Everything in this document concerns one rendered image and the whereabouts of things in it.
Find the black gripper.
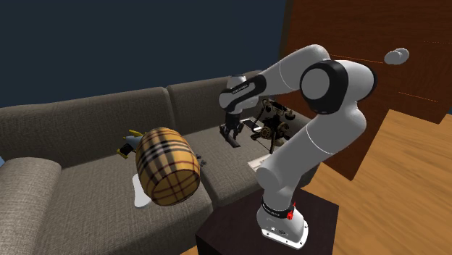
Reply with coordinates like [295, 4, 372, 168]
[219, 112, 246, 148]

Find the white smartphone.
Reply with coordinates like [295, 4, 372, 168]
[239, 118, 264, 133]

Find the black and brass antique telephone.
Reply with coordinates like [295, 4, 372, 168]
[249, 98, 298, 155]

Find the plaid cylinder pillow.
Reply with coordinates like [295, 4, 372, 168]
[135, 127, 201, 207]

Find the dark robot stand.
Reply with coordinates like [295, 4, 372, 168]
[195, 187, 340, 255]

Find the yellow and blue toy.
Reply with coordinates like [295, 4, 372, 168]
[116, 129, 146, 160]

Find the white flat object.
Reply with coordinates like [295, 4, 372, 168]
[132, 173, 153, 209]

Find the grey-brown fabric sofa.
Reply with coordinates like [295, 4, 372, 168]
[0, 70, 320, 255]

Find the brown wooden door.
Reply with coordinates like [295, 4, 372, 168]
[275, 0, 452, 182]

